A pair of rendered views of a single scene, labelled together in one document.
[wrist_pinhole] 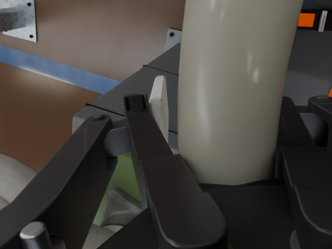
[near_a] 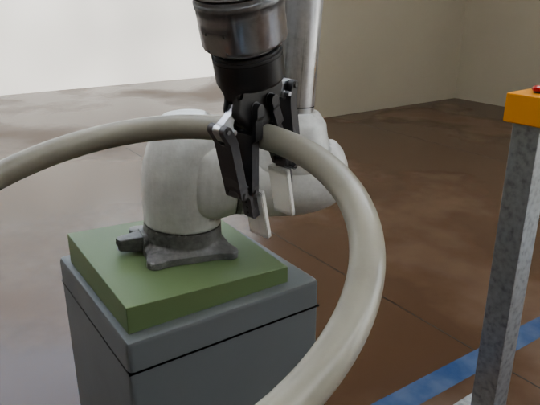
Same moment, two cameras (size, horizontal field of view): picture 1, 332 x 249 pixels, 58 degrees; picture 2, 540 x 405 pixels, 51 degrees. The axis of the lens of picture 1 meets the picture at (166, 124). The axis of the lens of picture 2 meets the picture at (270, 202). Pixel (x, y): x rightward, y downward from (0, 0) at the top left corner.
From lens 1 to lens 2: 60 cm
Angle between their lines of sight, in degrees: 40
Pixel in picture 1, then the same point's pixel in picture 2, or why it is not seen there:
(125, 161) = (248, 273)
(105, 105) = (304, 319)
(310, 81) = not seen: outside the picture
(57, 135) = not seen: hidden behind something
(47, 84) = (384, 385)
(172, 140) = (229, 324)
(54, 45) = not seen: outside the picture
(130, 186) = (227, 264)
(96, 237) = (224, 202)
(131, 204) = (214, 253)
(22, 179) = (300, 195)
